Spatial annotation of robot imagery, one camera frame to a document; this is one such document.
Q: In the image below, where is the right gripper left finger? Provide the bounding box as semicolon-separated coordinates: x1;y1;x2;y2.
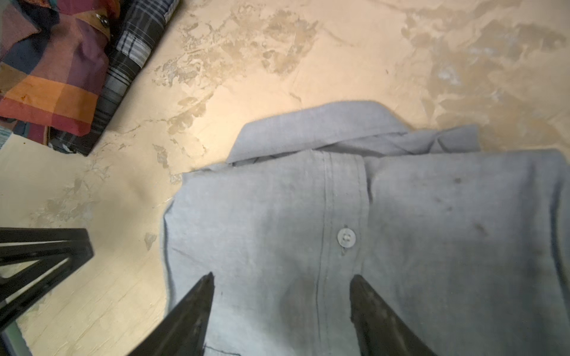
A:
129;273;215;356

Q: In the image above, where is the grey long sleeve shirt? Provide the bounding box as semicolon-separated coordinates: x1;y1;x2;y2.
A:
161;102;569;355

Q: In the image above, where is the dark checked folded shirt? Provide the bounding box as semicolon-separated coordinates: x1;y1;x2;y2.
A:
48;0;180;157

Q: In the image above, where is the folded plaid flannel shirt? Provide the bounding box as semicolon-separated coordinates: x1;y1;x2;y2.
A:
1;1;121;145

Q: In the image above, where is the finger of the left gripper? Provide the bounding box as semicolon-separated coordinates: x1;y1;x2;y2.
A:
1;227;94;330

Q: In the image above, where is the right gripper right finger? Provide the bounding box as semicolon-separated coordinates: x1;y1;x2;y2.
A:
350;274;435;356

